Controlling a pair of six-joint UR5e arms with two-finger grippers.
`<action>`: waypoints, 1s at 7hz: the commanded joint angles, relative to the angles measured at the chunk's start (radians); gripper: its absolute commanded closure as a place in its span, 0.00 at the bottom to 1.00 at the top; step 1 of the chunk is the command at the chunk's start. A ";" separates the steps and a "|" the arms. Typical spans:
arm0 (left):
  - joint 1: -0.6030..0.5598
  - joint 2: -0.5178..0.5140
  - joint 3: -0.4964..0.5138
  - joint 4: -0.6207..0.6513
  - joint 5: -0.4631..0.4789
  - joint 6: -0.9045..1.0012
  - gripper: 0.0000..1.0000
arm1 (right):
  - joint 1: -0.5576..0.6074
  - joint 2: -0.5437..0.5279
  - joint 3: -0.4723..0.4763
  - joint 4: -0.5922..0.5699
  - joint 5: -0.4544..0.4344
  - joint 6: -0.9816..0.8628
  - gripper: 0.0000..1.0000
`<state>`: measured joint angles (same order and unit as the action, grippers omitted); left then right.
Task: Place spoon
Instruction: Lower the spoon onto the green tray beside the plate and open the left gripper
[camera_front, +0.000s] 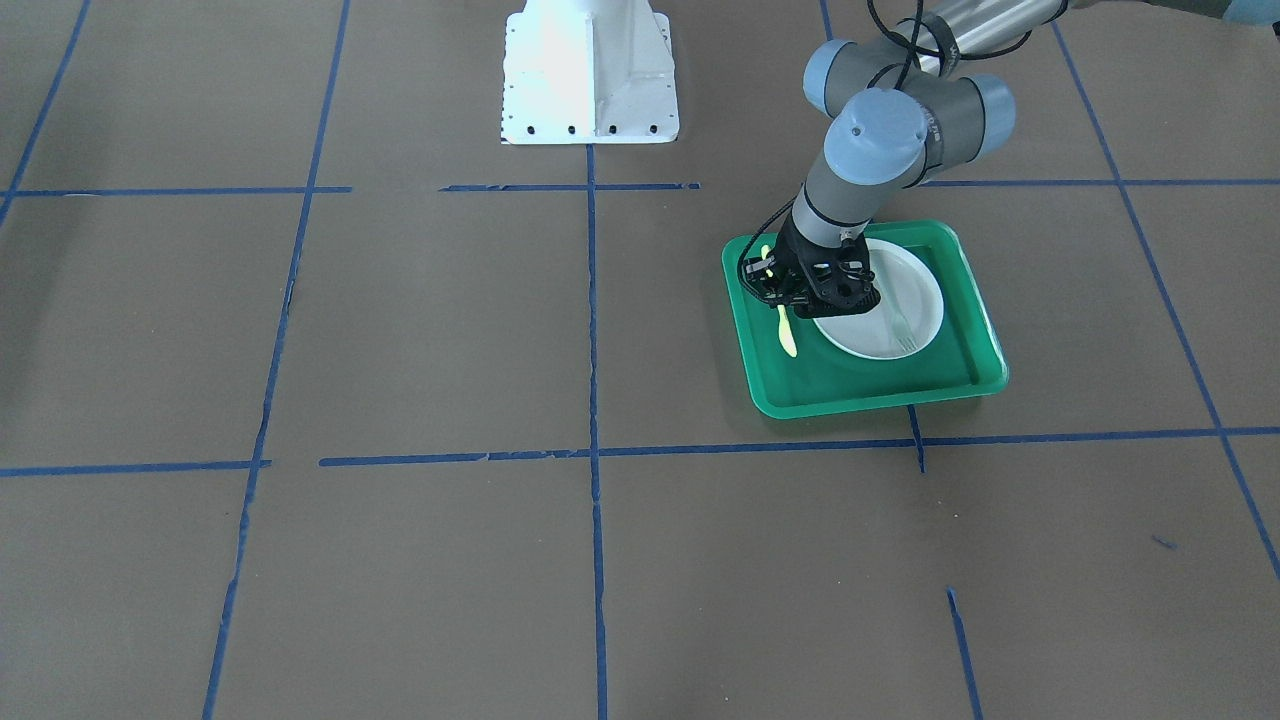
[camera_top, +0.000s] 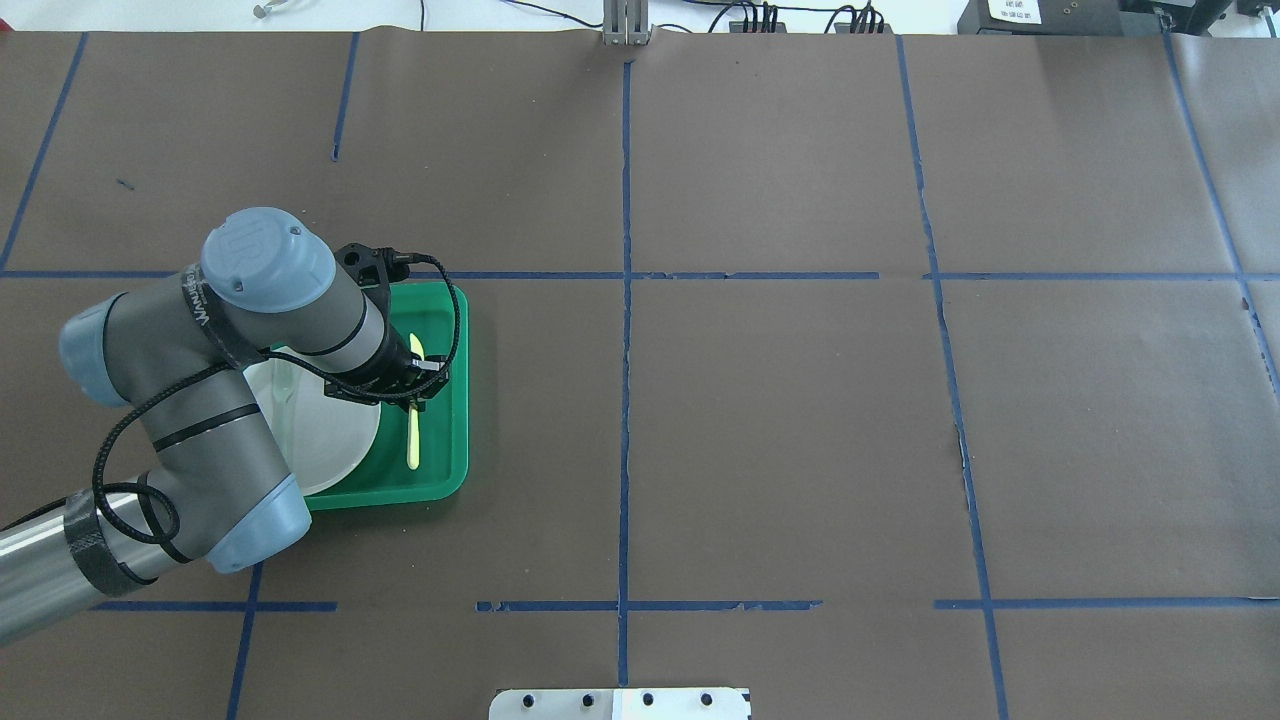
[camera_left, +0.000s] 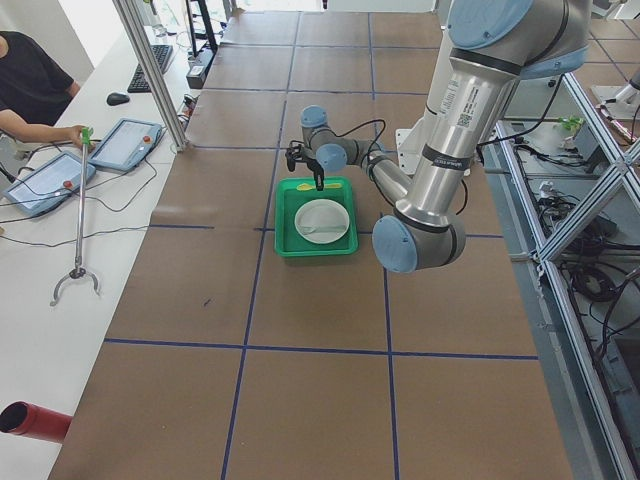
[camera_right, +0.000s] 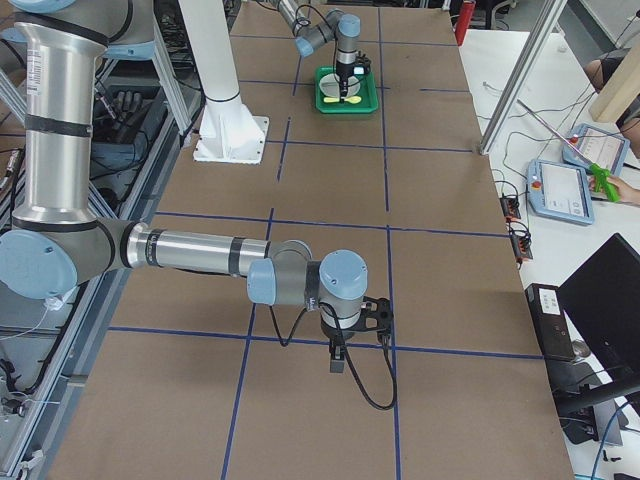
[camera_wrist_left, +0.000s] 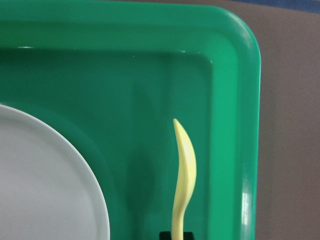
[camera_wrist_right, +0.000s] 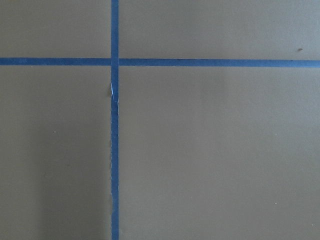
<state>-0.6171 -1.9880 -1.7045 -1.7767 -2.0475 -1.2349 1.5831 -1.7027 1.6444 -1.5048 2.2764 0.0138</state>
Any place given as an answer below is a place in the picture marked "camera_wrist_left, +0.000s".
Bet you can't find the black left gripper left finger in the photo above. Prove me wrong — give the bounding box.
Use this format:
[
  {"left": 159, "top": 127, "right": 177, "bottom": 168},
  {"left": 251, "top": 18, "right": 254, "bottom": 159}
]
[{"left": 159, "top": 231, "right": 172, "bottom": 240}]

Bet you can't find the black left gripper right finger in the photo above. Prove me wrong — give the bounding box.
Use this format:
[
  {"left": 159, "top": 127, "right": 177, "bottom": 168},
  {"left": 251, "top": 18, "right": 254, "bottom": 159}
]
[{"left": 183, "top": 231, "right": 195, "bottom": 240}]

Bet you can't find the yellow plastic spoon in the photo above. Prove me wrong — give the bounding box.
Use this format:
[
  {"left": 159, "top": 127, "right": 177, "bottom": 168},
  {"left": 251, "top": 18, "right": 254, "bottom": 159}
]
[{"left": 171, "top": 118, "right": 197, "bottom": 240}]

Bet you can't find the brown paper table cover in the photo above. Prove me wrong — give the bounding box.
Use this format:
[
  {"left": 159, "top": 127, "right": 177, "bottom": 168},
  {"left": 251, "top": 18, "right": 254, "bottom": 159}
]
[{"left": 179, "top": 0, "right": 320, "bottom": 240}]

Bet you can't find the white round plate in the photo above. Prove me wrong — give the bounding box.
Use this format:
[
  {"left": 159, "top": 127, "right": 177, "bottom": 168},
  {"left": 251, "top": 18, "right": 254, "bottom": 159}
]
[{"left": 0, "top": 105, "right": 111, "bottom": 240}]

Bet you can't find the green plastic tray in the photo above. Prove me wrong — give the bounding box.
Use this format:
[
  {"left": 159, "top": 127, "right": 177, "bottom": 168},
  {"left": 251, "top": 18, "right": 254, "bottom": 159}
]
[{"left": 0, "top": 0, "right": 261, "bottom": 240}]

